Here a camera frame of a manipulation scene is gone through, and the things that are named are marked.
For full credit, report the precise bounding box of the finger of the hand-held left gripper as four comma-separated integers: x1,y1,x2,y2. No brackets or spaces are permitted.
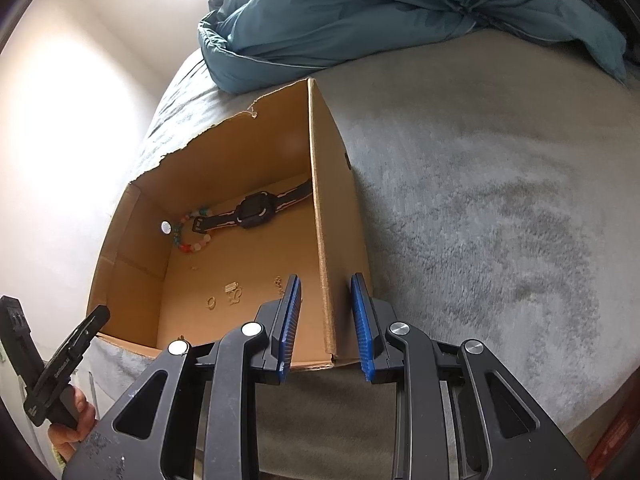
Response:
47,305,111,377

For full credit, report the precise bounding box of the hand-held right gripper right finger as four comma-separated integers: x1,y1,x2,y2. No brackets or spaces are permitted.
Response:
350,273,588,480

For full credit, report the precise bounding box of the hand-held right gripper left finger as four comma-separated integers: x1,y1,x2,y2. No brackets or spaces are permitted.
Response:
62,274,302,480

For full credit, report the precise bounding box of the brown cardboard box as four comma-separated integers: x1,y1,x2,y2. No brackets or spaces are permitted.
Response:
86,77,373,372

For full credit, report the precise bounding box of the black smartwatch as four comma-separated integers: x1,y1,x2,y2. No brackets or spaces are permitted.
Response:
191,177,314,234

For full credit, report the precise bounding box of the colourful beaded bracelet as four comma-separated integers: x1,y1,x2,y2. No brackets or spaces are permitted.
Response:
171,205,214,256

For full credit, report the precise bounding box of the person's left hand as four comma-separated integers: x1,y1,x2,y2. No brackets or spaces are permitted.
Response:
47,386,99,467

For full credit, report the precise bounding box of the bed with grey blanket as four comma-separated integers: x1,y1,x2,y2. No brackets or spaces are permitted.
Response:
82,27,640,480

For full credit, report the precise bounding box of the red object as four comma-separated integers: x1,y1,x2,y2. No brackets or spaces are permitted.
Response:
587,410,637,467

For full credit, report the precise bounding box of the teal blue duvet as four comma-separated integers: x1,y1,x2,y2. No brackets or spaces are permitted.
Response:
196,0,629,95

